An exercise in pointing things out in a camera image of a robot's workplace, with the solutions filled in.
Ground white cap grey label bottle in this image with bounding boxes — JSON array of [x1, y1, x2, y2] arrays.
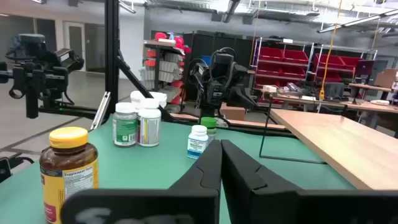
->
[[137, 98, 162, 147]]

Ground black monitor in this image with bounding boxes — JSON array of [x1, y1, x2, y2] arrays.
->
[[353, 59, 376, 78]]

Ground black office chair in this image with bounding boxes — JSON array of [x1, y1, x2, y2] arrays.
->
[[324, 82, 345, 100]]

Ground brown bottle yellow cap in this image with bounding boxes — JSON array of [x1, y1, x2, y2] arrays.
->
[[39, 126, 100, 224]]

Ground small wooden desk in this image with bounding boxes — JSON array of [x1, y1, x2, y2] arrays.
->
[[348, 82, 393, 100]]

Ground white cap green label bottle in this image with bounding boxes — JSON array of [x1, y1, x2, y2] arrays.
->
[[112, 101, 138, 147]]

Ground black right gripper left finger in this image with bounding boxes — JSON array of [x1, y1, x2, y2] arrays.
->
[[61, 139, 223, 224]]

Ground green cap clear bottle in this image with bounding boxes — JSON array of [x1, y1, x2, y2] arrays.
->
[[200, 116, 218, 144]]

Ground silver aluminium bar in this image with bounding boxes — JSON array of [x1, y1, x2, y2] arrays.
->
[[90, 91, 111, 131]]

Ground long ceiling light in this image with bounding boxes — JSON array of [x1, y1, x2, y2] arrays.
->
[[316, 8, 398, 34]]

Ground metal rack red bins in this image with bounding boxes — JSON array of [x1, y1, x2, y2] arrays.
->
[[312, 44, 379, 84], [252, 37, 314, 91]]

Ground wooden board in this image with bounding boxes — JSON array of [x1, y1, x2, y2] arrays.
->
[[259, 96, 398, 191]]

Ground black cabinet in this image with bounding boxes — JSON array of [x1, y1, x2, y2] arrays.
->
[[182, 30, 254, 102]]

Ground small white bottle blue label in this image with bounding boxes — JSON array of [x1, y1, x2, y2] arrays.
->
[[187, 124, 209, 160]]

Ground grey door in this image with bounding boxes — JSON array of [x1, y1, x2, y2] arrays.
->
[[63, 21, 86, 73]]

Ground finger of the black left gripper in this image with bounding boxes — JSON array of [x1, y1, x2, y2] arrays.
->
[[206, 90, 223, 108], [228, 86, 259, 110]]

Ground rack with grey red bins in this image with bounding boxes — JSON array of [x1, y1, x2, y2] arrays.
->
[[139, 30, 193, 114]]

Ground black table frame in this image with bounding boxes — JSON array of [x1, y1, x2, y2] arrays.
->
[[39, 0, 296, 138]]

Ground green table mat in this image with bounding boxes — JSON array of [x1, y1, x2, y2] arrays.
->
[[0, 116, 357, 224]]

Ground cardboard box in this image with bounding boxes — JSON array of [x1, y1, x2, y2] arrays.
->
[[220, 103, 247, 122], [374, 68, 398, 90]]

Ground long wooden work table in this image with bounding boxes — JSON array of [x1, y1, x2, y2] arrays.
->
[[269, 90, 398, 131]]

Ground yellow cable with plug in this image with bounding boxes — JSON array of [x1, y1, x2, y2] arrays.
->
[[319, 0, 343, 101]]

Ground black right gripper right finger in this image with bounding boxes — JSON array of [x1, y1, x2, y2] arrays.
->
[[220, 139, 398, 224]]

